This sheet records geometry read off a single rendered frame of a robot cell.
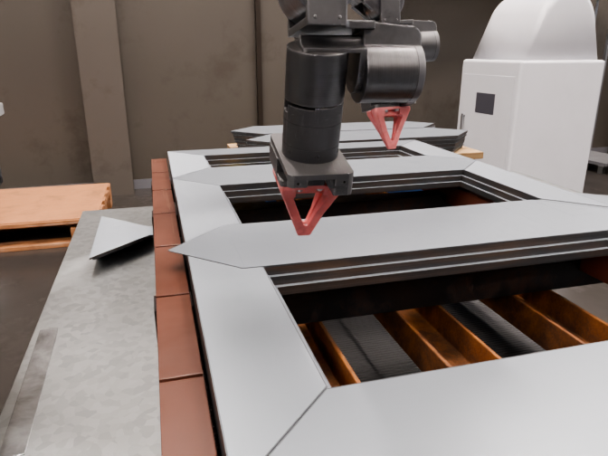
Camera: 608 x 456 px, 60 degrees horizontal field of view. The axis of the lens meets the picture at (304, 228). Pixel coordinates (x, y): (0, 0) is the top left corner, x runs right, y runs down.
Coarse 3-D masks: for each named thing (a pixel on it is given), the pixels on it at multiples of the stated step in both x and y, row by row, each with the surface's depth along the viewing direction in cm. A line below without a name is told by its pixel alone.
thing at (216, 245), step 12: (216, 228) 81; (192, 240) 76; (204, 240) 76; (216, 240) 76; (228, 240) 76; (192, 252) 72; (204, 252) 72; (216, 252) 72; (228, 252) 72; (228, 264) 68; (240, 264) 68
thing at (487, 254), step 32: (224, 160) 140; (256, 160) 142; (224, 192) 108; (256, 192) 110; (352, 192) 115; (480, 192) 114; (512, 192) 106; (384, 256) 72; (416, 256) 73; (448, 256) 74; (480, 256) 75; (512, 256) 77; (544, 256) 77; (576, 256) 79; (192, 288) 66; (288, 288) 68; (320, 288) 69; (224, 448) 37
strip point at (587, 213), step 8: (536, 200) 97; (560, 208) 92; (568, 208) 92; (576, 208) 92; (584, 208) 92; (592, 208) 92; (600, 208) 92; (576, 216) 88; (584, 216) 88; (592, 216) 88; (600, 216) 88; (600, 224) 83
